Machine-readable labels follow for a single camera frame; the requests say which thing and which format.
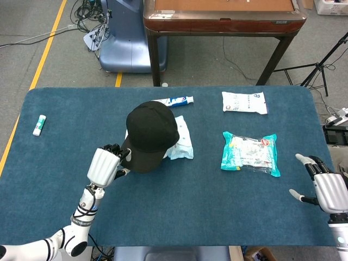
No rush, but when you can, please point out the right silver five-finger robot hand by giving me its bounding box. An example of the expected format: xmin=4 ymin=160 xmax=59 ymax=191
xmin=288 ymin=153 xmax=348 ymax=215

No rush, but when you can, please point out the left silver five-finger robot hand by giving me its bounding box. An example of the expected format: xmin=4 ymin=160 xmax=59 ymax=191
xmin=86 ymin=143 xmax=133 ymax=188

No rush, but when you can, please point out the black baseball cap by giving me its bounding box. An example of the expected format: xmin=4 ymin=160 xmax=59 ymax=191
xmin=119 ymin=100 xmax=181 ymax=174

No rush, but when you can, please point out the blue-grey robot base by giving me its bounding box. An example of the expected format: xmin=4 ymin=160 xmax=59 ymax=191
xmin=98 ymin=0 xmax=169 ymax=73

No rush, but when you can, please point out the black equipment box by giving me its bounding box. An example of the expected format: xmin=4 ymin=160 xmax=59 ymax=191
xmin=322 ymin=125 xmax=348 ymax=138

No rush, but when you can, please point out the white power strip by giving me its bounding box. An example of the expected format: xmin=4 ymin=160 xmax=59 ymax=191
xmin=326 ymin=107 xmax=348 ymax=126

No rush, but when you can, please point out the white green glue stick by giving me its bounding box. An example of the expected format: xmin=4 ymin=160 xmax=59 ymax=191
xmin=32 ymin=114 xmax=47 ymax=136

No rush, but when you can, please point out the light blue wet wipes pack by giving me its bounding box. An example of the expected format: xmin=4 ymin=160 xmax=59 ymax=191
xmin=166 ymin=115 xmax=194 ymax=160

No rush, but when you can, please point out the blue felt table cover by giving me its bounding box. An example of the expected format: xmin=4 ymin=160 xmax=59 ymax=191
xmin=0 ymin=86 xmax=339 ymax=247

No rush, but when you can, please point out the teal clear snack bag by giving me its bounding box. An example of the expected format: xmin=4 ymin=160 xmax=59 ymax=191
xmin=220 ymin=131 xmax=281 ymax=178

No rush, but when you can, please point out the open cardboard box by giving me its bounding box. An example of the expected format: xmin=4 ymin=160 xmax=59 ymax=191
xmin=243 ymin=246 xmax=278 ymax=261

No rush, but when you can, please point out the blue white toothpaste tube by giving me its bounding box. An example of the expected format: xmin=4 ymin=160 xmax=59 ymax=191
xmin=152 ymin=95 xmax=195 ymax=109

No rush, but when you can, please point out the grey-blue robot torso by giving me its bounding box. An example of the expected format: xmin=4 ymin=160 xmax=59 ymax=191
xmin=113 ymin=246 xmax=231 ymax=261

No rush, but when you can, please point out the black tripod stand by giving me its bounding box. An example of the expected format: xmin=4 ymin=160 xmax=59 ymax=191
xmin=273 ymin=32 xmax=348 ymax=96

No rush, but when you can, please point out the white printed pouch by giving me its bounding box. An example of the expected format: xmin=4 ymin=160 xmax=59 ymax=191
xmin=221 ymin=91 xmax=269 ymax=115

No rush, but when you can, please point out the white storage box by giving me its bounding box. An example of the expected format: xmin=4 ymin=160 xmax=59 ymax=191
xmin=314 ymin=0 xmax=348 ymax=16

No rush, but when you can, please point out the brown mahjong table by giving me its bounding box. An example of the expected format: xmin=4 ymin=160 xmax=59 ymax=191
xmin=143 ymin=0 xmax=308 ymax=87

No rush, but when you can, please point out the long grey floor cable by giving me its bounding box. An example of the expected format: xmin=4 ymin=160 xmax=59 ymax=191
xmin=0 ymin=24 xmax=79 ymax=49

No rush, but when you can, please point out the black cable bundle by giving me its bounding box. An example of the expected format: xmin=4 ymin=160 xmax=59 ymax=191
xmin=71 ymin=0 xmax=114 ymax=59

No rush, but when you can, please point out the thin black floor cable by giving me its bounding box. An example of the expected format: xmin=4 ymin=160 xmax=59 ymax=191
xmin=222 ymin=36 xmax=258 ymax=81

